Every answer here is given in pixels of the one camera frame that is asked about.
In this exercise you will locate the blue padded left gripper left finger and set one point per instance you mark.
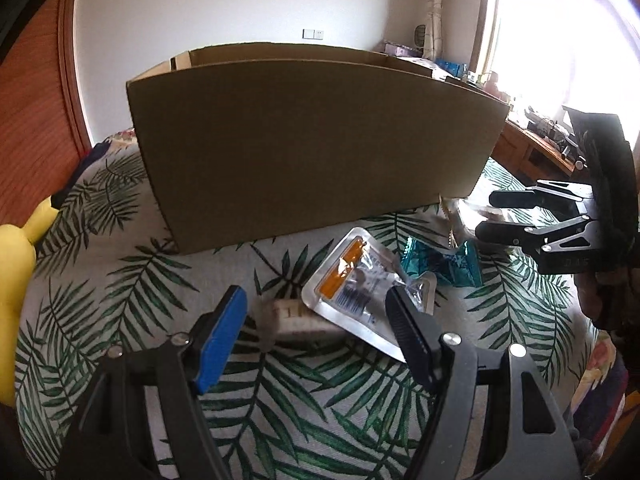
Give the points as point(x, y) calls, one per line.
point(110, 436)

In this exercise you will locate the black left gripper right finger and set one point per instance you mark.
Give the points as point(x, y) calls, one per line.
point(524, 436)

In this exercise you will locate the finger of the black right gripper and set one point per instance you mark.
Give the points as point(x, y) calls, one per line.
point(531, 238)
point(566, 200)

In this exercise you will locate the brown clear snack bag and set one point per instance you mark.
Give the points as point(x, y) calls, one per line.
point(463, 216)

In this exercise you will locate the silver orange snack pouch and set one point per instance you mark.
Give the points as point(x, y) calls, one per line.
point(349, 289)

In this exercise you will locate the wooden cabinet desk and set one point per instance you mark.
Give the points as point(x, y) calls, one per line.
point(529, 157)

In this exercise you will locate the teal snack wrapper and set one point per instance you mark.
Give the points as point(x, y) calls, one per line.
point(460, 268)

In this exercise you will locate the yellow Pikachu plush toy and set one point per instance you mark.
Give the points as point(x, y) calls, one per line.
point(17, 264)

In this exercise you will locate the small beige snack bar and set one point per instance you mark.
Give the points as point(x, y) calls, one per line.
point(290, 320)

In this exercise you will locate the floral quilt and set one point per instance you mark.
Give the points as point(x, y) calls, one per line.
point(110, 144)

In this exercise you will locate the brown cardboard box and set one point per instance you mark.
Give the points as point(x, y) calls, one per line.
point(248, 141)

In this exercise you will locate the wooden headboard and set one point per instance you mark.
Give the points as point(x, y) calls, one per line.
point(43, 130)

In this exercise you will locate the window with wooden frame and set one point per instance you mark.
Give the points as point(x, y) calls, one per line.
point(554, 54)

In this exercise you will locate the white wall switch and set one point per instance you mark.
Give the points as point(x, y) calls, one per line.
point(312, 34)

